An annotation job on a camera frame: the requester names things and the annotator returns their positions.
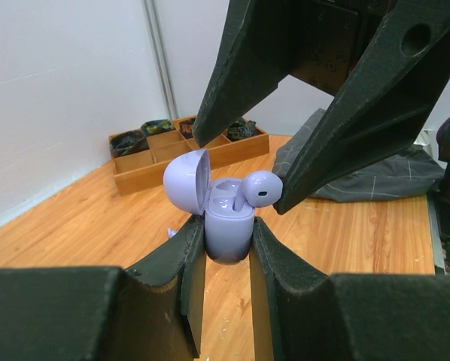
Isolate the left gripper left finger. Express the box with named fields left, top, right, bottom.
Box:
left=0, top=216, right=205, bottom=360

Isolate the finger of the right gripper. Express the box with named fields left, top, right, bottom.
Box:
left=274, top=1, right=450, bottom=214
left=193, top=0, right=312, bottom=147

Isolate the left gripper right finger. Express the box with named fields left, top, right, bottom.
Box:
left=249, top=218, right=450, bottom=360

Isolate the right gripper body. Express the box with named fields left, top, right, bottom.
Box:
left=284, top=0, right=401, bottom=95

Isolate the purple earbud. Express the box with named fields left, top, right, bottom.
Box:
left=233, top=170, right=283, bottom=211
left=167, top=228, right=178, bottom=238

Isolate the grey checked cloth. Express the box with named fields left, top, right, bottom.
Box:
left=272, top=108, right=444, bottom=203

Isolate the dark rolled cloth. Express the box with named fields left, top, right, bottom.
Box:
left=179, top=118, right=195, bottom=139
left=226, top=117, right=257, bottom=141
left=110, top=130, right=149, bottom=158
left=140, top=119, right=175, bottom=137

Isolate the wooden divided tray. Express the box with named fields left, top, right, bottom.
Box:
left=111, top=116, right=269, bottom=196

